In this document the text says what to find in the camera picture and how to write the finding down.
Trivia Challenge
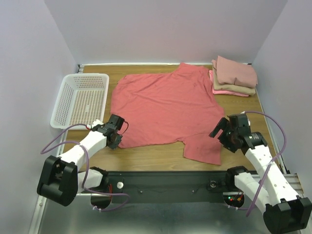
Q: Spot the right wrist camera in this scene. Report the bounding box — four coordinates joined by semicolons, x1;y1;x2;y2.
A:
240;111;251;126

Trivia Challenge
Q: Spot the aluminium frame rail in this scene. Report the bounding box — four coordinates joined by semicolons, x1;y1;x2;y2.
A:
28;173;305;234

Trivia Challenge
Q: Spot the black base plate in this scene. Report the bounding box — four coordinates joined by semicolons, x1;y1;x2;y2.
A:
80;170;247;204

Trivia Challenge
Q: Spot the white perforated plastic basket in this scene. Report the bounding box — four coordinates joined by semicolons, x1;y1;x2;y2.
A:
50;73;109;130

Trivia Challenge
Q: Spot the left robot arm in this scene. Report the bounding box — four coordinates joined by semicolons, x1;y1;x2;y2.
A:
37;115;130;212

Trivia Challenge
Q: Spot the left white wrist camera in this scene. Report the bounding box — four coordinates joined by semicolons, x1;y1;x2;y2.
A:
86;119;103;130

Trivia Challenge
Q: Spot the folded tan shirt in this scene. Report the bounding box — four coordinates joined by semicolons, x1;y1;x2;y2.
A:
212;68;256;96

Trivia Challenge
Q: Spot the folded dusty pink shirt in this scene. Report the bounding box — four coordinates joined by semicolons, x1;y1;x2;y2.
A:
212;56;258;88

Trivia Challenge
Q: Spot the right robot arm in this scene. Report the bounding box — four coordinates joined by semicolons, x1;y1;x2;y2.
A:
209;112;312;234

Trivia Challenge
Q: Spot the red t-shirt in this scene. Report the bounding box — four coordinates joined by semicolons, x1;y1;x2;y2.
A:
111;63;224;165

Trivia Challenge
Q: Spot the folded bright pink shirt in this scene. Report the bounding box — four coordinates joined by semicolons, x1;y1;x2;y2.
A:
209;70;248;97

